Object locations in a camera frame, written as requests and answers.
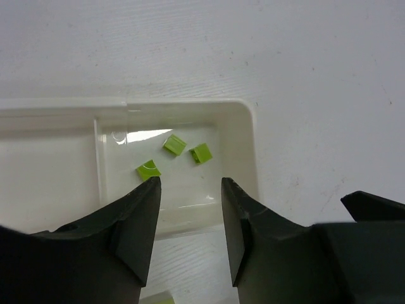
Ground small green lego curved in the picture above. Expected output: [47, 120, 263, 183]
[136, 160, 161, 182]

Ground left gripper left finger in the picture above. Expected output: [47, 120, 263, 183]
[1, 177, 161, 303]

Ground white three-compartment tray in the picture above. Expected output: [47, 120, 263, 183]
[1, 97, 259, 238]

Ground small green lego cube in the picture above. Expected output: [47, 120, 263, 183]
[189, 143, 213, 164]

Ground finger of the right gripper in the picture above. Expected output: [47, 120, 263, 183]
[340, 191, 405, 222]

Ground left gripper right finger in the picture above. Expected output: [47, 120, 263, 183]
[221, 178, 404, 303]

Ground small green lego piece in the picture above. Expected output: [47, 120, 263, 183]
[163, 134, 187, 156]

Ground green 2x2 lego studs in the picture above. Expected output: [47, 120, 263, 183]
[139, 291, 175, 304]

